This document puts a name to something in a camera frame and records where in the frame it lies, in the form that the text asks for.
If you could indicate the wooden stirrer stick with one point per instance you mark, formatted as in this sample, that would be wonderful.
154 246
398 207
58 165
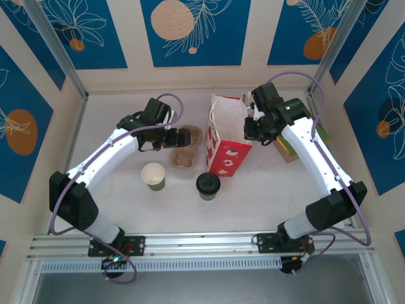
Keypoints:
244 96

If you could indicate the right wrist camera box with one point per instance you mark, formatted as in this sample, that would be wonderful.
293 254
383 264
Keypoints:
257 111

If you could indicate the red white paper bag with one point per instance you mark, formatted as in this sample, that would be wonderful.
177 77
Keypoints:
232 158

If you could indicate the green-topped paper napkin stack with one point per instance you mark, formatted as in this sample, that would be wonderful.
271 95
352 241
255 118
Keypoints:
324 133

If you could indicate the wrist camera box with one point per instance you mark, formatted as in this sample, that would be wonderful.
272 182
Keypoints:
171 118
257 111

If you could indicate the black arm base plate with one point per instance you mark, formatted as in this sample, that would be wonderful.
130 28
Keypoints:
265 244
137 245

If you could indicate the green paper cup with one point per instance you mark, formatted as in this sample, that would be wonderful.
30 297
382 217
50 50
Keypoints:
153 175
209 197

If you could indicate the aluminium frame post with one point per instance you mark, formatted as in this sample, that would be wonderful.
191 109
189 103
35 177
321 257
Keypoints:
336 47
58 47

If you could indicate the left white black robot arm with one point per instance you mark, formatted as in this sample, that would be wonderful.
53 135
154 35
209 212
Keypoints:
104 155

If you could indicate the white wrapped straw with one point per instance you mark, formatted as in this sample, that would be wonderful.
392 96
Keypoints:
250 94

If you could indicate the black plastic cup lid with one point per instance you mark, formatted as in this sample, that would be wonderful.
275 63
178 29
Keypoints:
208 183

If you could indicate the aluminium frame leg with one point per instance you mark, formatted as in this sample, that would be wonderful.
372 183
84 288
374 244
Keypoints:
28 285
375 282

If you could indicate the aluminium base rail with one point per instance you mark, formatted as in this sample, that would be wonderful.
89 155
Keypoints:
202 244

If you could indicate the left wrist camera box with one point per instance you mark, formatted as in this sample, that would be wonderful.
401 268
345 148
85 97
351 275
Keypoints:
171 118

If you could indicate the green brown napkin stack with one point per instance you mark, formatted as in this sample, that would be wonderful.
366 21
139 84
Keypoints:
286 155

